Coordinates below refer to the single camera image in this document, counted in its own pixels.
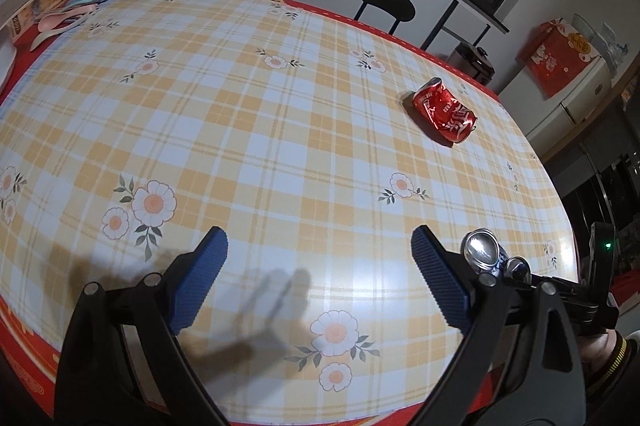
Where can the crushed red drink can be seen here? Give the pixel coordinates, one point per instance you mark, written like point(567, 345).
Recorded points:
point(445, 111)

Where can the person's right hand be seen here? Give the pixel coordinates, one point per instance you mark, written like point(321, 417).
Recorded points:
point(597, 351)

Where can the cream refrigerator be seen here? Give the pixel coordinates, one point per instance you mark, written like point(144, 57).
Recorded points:
point(545, 116)

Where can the black round chair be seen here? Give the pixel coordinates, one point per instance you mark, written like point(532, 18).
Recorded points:
point(387, 1)

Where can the dark glass cabinet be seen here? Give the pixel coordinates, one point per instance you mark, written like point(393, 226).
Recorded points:
point(600, 186)

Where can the clear plastic containers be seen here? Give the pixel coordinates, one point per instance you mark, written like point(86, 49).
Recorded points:
point(600, 36)

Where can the white box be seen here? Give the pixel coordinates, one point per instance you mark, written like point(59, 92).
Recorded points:
point(6, 61)

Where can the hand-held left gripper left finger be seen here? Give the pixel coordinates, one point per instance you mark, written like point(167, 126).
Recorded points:
point(197, 286)

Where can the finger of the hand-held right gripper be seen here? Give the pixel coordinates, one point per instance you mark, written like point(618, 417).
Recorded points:
point(575, 293)

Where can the black pot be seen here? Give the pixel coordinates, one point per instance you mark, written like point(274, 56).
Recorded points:
point(472, 61)

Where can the beige printed box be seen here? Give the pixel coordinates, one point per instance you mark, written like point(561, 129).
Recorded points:
point(22, 19)

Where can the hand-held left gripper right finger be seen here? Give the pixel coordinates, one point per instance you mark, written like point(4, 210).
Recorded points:
point(442, 281)

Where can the crushed blue drink can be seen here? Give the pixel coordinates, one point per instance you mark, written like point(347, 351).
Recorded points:
point(482, 248)

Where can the person's right forearm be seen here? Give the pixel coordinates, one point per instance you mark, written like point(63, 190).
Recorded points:
point(620, 371)

